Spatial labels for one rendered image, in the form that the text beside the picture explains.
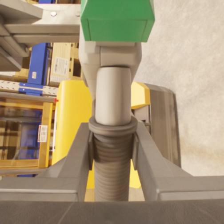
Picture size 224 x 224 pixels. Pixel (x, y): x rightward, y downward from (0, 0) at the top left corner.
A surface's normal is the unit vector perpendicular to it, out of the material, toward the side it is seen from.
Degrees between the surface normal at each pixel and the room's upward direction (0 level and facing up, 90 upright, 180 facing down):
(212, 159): 0
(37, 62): 90
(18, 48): 90
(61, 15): 68
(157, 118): 90
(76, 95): 74
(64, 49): 90
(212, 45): 0
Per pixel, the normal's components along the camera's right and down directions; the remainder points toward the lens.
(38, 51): 0.41, -0.18
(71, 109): 0.04, -0.21
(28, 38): 0.00, 0.98
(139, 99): -0.69, -0.15
